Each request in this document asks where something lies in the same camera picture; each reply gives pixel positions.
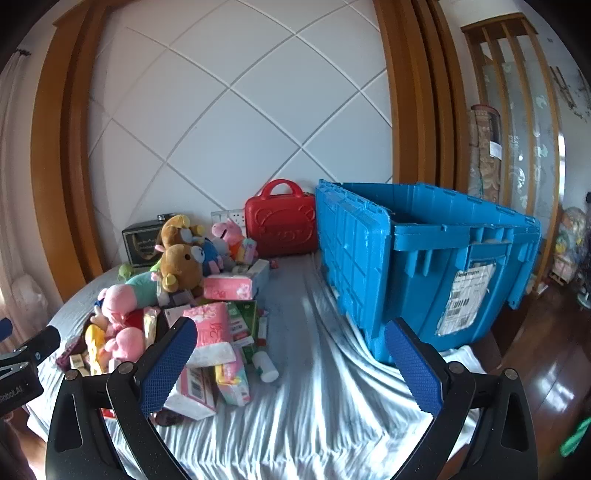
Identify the brown bear plush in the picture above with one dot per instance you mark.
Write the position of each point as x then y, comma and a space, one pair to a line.
180, 267

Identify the black box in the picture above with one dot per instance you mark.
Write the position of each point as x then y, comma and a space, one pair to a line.
138, 242

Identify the green plastic bag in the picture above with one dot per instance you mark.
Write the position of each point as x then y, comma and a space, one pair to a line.
577, 438

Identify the rolled patterned carpet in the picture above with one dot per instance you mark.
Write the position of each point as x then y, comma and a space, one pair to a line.
485, 157

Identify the white bottle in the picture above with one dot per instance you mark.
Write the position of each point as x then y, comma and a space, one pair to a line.
265, 367

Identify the wooden glass door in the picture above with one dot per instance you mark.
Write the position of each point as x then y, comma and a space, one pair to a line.
531, 138

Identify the blue plastic crate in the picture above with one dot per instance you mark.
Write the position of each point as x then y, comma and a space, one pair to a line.
415, 277

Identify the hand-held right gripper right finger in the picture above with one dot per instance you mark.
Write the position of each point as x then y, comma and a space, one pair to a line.
415, 364

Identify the red toy suitcase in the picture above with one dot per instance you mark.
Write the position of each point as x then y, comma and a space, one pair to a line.
281, 226

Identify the wooden wall trim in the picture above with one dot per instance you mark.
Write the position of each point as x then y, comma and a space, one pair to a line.
411, 92
60, 161

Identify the green plush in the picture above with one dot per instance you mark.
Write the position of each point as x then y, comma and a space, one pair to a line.
125, 272

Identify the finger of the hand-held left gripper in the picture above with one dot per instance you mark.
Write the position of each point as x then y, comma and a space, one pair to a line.
4, 328
41, 344

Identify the green carton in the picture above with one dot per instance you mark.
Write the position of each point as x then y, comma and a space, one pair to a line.
247, 318

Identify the pink lotus print tissue pack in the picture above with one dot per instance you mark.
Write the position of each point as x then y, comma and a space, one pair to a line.
228, 288

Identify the pink barcode label tissue pack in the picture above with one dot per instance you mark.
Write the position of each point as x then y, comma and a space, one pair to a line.
194, 392

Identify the yellow plush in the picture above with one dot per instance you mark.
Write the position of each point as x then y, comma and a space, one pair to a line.
94, 339

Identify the blue plush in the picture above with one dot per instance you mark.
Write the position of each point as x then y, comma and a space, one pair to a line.
211, 254

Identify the colourful toy pile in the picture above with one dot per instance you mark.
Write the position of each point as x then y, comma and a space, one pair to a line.
570, 235

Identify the pastel tissue pack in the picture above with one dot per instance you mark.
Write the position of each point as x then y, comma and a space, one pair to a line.
233, 383

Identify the pink pig plush red dress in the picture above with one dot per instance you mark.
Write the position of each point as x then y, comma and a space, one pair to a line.
122, 344

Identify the pink plush teal dress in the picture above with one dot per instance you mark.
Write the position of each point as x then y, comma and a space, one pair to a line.
120, 295

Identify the white power strip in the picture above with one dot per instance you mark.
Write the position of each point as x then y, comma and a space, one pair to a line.
231, 214

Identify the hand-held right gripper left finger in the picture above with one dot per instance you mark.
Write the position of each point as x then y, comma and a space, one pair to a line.
168, 364

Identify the white curtain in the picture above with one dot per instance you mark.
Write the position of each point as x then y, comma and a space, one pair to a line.
14, 161

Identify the pink pig plush orange dress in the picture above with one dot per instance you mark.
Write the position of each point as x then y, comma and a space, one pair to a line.
226, 230

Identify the small colourful tissue pack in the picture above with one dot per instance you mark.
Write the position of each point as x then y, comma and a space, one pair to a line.
247, 249

